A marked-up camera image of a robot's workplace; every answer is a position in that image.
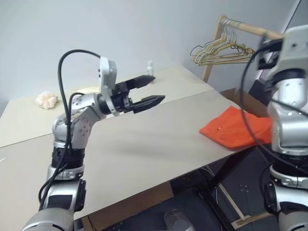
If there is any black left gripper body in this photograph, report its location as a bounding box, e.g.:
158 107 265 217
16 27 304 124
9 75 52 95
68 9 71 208
111 81 134 114

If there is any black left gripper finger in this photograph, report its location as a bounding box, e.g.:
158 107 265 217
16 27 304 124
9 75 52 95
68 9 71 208
126 75 156 91
131 95 167 115

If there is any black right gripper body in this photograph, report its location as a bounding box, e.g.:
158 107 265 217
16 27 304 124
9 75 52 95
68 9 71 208
257 38 284 71

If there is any orange cloth garment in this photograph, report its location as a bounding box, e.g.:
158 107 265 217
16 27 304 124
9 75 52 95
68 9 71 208
199 106 274 151

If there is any small white spray bottle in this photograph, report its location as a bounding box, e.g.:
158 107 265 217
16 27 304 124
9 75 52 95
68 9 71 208
147 61 155 84

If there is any wooden clothes rack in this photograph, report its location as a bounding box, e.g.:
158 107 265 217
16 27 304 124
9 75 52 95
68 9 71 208
201 15 286 84

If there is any white crumpled cloth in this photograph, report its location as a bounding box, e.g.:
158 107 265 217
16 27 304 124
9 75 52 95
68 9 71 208
35 91 59 110

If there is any brown cardboard under table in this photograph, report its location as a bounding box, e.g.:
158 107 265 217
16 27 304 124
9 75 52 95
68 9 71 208
81 183 174 231

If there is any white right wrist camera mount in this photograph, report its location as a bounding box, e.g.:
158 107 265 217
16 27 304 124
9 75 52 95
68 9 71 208
274 25 308 73

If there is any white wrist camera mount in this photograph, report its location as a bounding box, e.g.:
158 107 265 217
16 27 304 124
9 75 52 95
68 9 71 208
98 56 119 117
274 25 308 73

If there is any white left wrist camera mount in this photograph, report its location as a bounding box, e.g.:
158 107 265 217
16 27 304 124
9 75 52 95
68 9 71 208
98 56 119 117

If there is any bunch of wire hangers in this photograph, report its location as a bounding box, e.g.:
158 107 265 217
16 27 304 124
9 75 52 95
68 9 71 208
189 23 257 67

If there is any black metal table frame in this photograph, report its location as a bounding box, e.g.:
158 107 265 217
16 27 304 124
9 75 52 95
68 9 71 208
168 146 256 231

